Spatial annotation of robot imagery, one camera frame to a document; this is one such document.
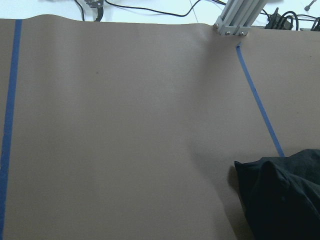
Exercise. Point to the aluminium frame post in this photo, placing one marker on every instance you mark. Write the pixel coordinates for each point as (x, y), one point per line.
(238, 16)

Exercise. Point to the metal clamp on desk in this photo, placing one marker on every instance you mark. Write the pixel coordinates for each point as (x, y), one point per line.
(99, 6)

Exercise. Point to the black graphic t-shirt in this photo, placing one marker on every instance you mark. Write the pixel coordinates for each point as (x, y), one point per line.
(281, 196)

